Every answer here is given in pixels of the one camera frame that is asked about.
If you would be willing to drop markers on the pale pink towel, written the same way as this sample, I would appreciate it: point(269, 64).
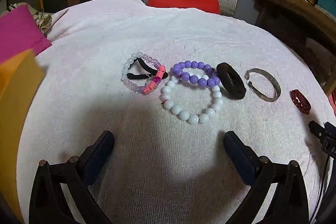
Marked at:
point(162, 37)

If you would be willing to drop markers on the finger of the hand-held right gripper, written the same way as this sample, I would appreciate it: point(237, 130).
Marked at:
point(316, 132)

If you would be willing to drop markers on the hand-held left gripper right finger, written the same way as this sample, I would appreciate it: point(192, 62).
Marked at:
point(242, 161)

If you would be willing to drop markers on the dark wooden shelf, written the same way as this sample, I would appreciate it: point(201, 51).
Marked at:
point(294, 14)

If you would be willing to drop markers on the magenta cushion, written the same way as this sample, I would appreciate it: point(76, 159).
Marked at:
point(18, 29)

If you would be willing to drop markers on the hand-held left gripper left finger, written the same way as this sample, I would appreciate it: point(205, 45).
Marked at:
point(95, 161)

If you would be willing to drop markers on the orange box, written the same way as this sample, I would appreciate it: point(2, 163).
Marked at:
point(15, 108)

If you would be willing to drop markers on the black fabric scrunchie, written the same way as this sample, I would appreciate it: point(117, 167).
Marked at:
point(237, 90)

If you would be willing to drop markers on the floral cloth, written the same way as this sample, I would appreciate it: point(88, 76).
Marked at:
point(42, 20)

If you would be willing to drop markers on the silver cuff bangle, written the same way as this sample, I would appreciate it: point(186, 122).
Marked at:
point(273, 90)

